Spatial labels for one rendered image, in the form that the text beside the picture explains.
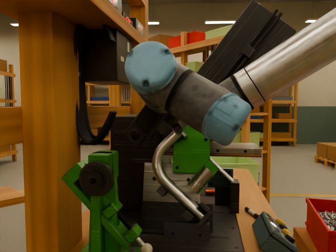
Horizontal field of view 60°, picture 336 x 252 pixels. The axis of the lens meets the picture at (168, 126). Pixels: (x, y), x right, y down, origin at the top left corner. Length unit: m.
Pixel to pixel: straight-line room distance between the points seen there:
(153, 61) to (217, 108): 0.11
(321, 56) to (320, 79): 10.25
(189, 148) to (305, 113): 9.74
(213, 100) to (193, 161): 0.52
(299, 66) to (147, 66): 0.26
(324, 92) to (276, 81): 10.30
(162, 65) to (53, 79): 0.40
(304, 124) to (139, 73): 10.24
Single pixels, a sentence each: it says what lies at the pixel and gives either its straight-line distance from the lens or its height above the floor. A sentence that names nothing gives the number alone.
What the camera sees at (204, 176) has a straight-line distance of 0.87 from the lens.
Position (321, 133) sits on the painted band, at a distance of 10.84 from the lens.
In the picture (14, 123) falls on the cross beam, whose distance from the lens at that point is 0.79.
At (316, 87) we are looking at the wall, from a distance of 10.72.
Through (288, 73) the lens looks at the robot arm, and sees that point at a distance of 0.53.
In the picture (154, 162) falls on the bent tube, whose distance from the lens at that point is 0.89.
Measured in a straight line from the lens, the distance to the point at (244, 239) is 0.91.
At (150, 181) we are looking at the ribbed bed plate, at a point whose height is 1.04.
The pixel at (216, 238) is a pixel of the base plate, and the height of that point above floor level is 0.90.
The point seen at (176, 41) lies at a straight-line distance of 4.43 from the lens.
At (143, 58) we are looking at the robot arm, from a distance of 0.42.
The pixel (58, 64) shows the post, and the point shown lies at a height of 1.38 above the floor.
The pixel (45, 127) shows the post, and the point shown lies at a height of 1.22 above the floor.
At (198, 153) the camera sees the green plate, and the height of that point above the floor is 1.13.
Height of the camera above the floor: 1.28
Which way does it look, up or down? 4 degrees down
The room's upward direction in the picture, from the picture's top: straight up
